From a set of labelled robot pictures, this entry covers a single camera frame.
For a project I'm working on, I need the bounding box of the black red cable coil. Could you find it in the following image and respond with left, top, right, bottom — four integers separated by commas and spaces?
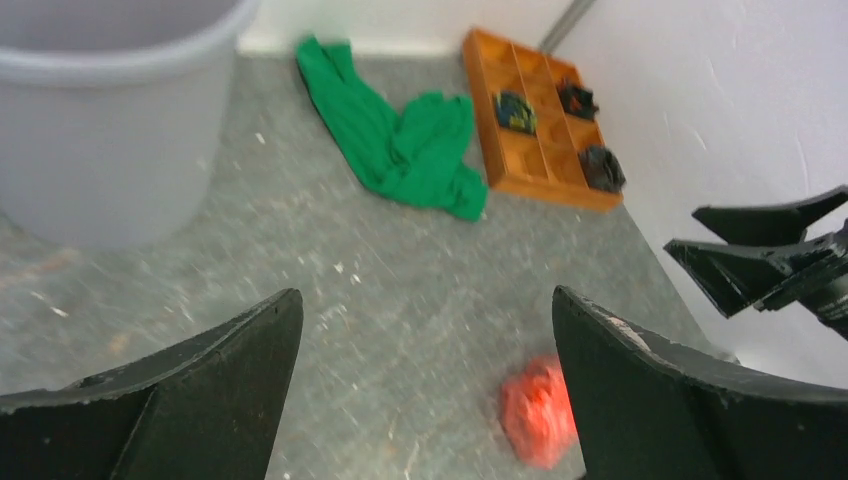
556, 79, 600, 123

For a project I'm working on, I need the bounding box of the aluminium corner post right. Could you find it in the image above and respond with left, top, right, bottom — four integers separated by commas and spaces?
538, 0, 595, 54

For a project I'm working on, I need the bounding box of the orange compartment tray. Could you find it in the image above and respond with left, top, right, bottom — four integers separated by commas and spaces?
462, 28, 623, 212

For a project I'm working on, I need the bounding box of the grey plastic trash bin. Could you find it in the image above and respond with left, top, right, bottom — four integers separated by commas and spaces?
1, 0, 259, 248

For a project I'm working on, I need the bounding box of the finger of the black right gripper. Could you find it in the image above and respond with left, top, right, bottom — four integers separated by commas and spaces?
692, 185, 847, 246
665, 239, 842, 318

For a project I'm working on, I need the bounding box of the green cloth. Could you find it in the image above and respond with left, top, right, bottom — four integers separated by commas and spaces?
295, 36, 488, 222

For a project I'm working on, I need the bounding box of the black yellow cable coil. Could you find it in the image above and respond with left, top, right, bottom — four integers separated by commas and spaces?
493, 90, 539, 136

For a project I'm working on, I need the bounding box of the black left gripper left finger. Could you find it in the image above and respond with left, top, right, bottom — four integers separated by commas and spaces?
1, 289, 304, 479

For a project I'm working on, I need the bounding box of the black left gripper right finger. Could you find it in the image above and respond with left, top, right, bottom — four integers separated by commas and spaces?
552, 286, 847, 479

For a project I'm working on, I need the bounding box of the red plastic trash bag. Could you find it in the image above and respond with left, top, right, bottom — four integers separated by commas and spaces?
500, 354, 578, 470

